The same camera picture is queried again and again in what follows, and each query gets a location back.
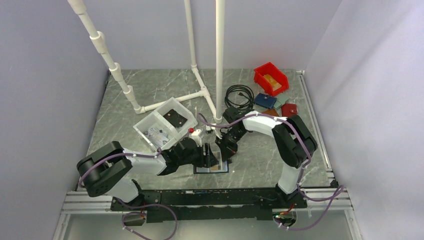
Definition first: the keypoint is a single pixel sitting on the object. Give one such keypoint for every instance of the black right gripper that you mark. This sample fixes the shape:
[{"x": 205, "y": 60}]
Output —
[{"x": 227, "y": 150}]

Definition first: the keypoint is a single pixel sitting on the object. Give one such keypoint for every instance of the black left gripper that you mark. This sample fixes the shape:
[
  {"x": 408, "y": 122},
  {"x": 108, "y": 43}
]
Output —
[{"x": 208, "y": 159}]

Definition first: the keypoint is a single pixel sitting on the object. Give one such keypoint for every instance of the black leather card holder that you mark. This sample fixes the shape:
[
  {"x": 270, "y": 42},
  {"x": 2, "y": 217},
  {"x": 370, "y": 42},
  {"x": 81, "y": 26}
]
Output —
[{"x": 205, "y": 170}]

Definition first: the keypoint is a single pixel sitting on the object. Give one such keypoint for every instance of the gold card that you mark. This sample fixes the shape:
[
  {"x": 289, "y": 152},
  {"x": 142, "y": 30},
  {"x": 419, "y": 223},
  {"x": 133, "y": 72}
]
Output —
[
  {"x": 216, "y": 168},
  {"x": 275, "y": 85}
]

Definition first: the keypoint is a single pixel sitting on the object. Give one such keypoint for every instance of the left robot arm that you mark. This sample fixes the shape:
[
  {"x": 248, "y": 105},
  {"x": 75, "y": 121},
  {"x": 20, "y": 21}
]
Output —
[{"x": 105, "y": 171}]

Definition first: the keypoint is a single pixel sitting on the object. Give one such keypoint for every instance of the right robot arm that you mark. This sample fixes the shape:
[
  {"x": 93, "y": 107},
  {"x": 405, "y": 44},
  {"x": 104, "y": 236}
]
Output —
[{"x": 294, "y": 142}]

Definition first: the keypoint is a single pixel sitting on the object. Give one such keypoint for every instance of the cards in tray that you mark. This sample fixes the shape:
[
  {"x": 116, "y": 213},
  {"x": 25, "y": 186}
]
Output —
[{"x": 156, "y": 136}]

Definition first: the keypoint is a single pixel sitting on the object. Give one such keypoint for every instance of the brown leather card holder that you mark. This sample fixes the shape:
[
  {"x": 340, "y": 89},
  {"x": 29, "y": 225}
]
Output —
[{"x": 271, "y": 112}]

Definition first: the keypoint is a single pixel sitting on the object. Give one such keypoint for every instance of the blue leather card holder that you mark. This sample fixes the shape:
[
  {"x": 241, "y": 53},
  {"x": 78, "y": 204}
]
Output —
[{"x": 264, "y": 100}]

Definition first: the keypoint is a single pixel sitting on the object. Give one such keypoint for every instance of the red leather card holder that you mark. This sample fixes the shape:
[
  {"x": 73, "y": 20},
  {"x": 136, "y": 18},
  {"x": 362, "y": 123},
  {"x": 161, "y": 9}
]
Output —
[{"x": 289, "y": 109}]

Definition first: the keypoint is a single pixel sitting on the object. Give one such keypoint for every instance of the mint green card holder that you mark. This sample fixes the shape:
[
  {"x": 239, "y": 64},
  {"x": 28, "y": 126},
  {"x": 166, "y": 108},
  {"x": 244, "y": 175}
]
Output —
[{"x": 281, "y": 99}]

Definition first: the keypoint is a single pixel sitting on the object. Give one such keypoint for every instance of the gold card in bin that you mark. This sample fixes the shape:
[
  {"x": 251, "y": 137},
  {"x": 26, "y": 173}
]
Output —
[{"x": 275, "y": 85}]

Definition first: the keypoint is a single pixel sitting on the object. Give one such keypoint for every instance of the white plastic divided tray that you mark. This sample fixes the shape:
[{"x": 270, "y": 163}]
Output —
[{"x": 156, "y": 119}]

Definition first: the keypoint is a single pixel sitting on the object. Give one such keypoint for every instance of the red plastic bin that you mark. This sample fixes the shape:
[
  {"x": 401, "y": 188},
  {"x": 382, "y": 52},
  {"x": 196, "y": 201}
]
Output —
[{"x": 271, "y": 69}]

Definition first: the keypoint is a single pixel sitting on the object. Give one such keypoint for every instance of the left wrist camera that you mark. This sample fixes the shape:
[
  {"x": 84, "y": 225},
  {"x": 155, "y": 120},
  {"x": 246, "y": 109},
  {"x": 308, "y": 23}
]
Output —
[{"x": 196, "y": 135}]

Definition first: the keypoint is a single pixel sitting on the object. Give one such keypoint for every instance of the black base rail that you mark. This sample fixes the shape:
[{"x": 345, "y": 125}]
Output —
[{"x": 209, "y": 204}]

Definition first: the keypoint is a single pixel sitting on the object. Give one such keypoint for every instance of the white PVC pipe frame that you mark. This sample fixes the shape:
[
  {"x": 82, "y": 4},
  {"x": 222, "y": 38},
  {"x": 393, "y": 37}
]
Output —
[{"x": 148, "y": 20}]

